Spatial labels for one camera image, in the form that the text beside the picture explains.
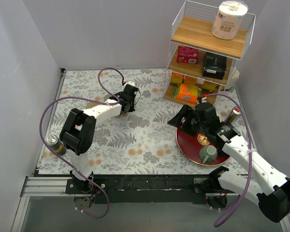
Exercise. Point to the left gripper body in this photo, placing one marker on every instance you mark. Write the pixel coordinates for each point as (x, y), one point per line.
(127, 104)

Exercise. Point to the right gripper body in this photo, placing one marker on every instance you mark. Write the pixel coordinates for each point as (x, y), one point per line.
(187, 120)

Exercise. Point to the white ceramic mug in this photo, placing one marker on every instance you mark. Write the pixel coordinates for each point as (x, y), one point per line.
(107, 97)

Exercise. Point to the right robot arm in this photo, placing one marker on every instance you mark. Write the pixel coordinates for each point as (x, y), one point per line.
(270, 189)

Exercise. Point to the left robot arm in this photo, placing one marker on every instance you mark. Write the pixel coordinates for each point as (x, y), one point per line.
(78, 131)

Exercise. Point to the light green mug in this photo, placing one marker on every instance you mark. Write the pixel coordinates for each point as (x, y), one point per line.
(208, 154)

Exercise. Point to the red round tray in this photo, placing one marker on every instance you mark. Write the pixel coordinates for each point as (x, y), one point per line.
(190, 146)

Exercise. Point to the orange sponge box right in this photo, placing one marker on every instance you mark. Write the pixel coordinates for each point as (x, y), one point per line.
(210, 87)

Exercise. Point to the orange sponge box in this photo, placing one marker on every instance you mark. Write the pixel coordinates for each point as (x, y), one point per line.
(210, 87)
(188, 80)

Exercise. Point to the red white drink can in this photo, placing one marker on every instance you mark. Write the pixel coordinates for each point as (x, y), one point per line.
(233, 115)

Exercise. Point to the floral table mat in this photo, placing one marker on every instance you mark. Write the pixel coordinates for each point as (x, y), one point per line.
(141, 142)

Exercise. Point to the orange sponge box middle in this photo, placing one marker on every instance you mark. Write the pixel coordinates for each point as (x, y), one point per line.
(188, 80)

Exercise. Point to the orange yellow sponge pack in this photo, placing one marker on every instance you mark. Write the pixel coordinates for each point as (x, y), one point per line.
(176, 78)

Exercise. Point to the black box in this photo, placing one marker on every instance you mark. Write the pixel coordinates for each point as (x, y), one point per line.
(214, 66)

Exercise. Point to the pink sponge box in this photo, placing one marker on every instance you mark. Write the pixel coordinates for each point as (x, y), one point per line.
(187, 54)

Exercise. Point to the dark drink can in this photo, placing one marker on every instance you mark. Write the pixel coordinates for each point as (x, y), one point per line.
(56, 144)

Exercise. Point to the toilet paper roll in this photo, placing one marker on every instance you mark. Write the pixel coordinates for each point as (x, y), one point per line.
(229, 18)

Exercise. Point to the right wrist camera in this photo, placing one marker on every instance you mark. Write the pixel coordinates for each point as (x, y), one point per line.
(201, 99)

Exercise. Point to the white wire wooden shelf rack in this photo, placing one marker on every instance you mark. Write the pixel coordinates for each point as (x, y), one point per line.
(192, 28)

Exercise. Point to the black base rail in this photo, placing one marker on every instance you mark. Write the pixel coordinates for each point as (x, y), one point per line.
(150, 188)

